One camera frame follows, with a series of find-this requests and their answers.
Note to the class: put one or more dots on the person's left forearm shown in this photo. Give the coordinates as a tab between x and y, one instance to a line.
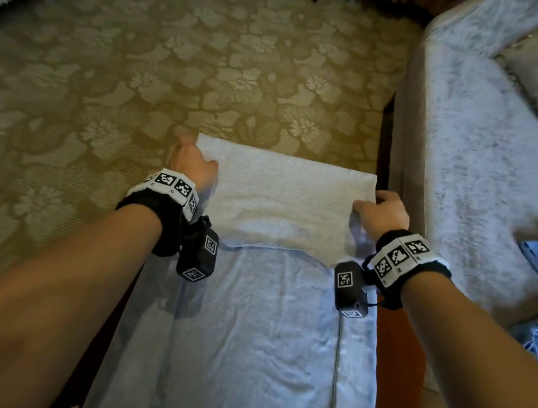
34	308

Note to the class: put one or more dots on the person's right thumb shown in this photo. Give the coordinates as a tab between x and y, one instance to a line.
363	206

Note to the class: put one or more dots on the pale patterned sofa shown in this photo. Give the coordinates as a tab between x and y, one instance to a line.
479	166

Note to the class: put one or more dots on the person's left thumb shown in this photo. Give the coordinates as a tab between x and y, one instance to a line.
211	171

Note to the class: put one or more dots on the black wrist camera with marker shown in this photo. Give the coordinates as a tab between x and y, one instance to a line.
351	288
199	254

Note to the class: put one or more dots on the person's right hand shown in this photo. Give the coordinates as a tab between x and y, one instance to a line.
388	217

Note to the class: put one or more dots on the white towel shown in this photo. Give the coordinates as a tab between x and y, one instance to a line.
264	310

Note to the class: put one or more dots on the person's left hand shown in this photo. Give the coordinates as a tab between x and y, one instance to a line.
194	163

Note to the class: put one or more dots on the black wristband with marker tags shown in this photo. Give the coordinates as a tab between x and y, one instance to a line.
170	197
405	260

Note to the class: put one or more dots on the person's right forearm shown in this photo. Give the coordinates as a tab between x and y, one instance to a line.
483	381

